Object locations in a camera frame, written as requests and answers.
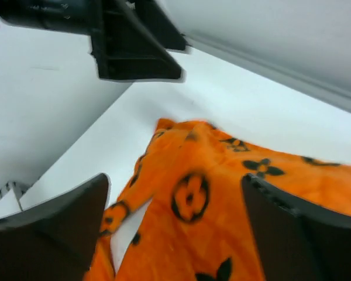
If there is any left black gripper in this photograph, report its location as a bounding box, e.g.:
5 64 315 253
0 0 103 35

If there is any white pillow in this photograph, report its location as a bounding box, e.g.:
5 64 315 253
110 200 151 273

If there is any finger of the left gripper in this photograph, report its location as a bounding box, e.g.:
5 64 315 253
134 0 188 52
90 1 183 81

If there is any orange patterned pillowcase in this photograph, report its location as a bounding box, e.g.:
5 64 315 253
84 118 351 280

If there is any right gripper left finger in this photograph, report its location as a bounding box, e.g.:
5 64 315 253
0 174 109 281

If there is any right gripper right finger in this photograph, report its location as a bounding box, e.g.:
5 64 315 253
242 174 351 280

